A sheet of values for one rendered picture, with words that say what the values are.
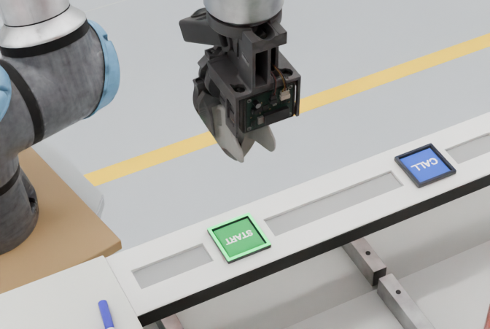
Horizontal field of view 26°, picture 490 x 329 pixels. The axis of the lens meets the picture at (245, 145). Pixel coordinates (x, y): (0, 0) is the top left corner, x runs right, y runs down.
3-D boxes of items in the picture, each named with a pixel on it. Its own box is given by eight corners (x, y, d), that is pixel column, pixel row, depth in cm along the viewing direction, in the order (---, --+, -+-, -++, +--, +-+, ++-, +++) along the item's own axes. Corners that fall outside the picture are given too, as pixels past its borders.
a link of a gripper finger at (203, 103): (200, 140, 109) (197, 75, 103) (194, 131, 110) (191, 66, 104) (240, 126, 111) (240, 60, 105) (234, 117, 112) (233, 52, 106)
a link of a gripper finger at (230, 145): (232, 195, 110) (231, 130, 104) (207, 160, 114) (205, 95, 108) (258, 185, 111) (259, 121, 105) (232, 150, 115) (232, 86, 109)
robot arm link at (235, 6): (188, -45, 97) (267, -67, 100) (189, -4, 100) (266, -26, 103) (224, -1, 92) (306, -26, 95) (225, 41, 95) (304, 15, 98)
